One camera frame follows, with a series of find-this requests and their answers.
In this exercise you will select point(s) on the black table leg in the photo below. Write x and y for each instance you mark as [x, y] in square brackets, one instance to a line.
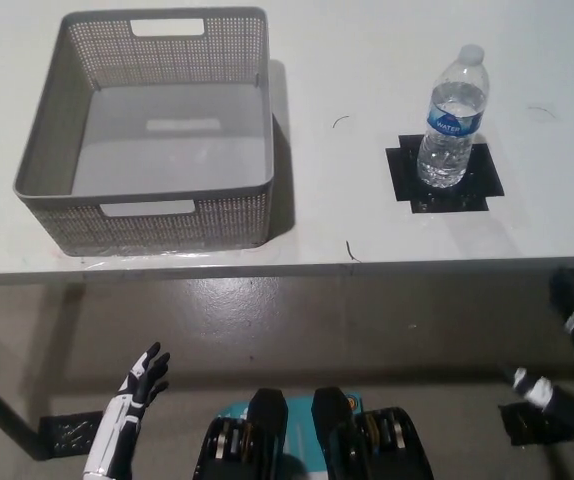
[4, 410]

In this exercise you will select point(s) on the black floor tape patch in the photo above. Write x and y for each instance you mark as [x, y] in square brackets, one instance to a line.
[69, 431]
[529, 425]

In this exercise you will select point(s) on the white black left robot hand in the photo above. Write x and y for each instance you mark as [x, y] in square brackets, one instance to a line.
[128, 413]

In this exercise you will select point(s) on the black robot body blocks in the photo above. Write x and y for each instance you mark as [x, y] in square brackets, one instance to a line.
[312, 440]

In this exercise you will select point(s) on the clear plastic water bottle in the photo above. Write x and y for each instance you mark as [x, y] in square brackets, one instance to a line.
[451, 121]

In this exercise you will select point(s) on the grey perforated plastic basket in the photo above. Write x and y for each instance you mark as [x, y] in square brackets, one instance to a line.
[152, 135]

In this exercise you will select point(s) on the black tape square patch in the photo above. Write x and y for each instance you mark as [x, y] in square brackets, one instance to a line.
[477, 187]

